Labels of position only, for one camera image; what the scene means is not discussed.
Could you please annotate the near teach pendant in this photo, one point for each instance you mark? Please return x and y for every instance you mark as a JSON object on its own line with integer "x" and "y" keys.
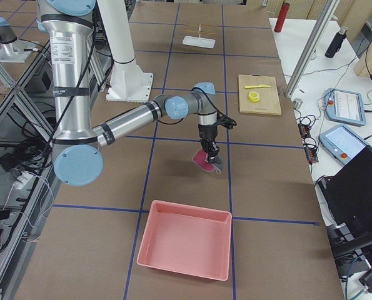
{"x": 342, "y": 143}

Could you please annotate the black bottle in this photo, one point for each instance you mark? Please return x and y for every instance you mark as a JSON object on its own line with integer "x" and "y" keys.
{"x": 336, "y": 42}

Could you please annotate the red bottle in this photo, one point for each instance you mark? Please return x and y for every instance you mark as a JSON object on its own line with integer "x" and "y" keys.
{"x": 281, "y": 17}

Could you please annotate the pink plastic bin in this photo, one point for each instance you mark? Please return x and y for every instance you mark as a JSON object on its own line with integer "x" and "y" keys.
{"x": 187, "y": 239}

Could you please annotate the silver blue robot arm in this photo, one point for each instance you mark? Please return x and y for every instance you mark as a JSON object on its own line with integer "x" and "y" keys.
{"x": 75, "y": 143}

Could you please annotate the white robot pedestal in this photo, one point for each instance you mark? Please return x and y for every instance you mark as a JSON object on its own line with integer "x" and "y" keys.
{"x": 128, "y": 82}

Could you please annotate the grey red cloth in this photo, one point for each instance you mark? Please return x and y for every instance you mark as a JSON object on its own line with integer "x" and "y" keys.
{"x": 201, "y": 160}

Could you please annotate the far teach pendant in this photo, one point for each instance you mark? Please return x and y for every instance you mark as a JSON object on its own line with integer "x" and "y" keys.
{"x": 344, "y": 107}

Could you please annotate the yellow lemon slice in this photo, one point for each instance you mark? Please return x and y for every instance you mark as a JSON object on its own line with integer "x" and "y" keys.
{"x": 254, "y": 96}

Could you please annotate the teach pendant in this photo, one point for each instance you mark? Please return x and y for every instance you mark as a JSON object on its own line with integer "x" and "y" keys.
{"x": 342, "y": 143}
{"x": 344, "y": 107}

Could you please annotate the yellow plastic knife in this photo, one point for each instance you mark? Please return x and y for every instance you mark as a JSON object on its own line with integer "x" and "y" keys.
{"x": 257, "y": 86}

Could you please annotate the black monitor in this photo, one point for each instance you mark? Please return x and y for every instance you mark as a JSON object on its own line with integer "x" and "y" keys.
{"x": 349, "y": 198}

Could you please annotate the white rack tray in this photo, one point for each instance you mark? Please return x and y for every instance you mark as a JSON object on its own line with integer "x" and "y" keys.
{"x": 199, "y": 42}

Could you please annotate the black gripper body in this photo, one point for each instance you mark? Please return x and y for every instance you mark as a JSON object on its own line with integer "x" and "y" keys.
{"x": 206, "y": 132}

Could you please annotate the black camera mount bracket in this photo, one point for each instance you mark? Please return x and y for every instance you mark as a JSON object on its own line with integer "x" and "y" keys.
{"x": 225, "y": 121}

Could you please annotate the bamboo cutting board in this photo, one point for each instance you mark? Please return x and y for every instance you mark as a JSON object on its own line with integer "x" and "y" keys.
{"x": 269, "y": 100}

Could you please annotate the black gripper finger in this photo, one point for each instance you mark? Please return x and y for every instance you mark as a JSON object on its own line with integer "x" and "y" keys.
{"x": 213, "y": 152}
{"x": 206, "y": 146}

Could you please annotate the aluminium frame post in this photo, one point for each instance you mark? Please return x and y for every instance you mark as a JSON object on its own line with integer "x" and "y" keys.
{"x": 314, "y": 38}

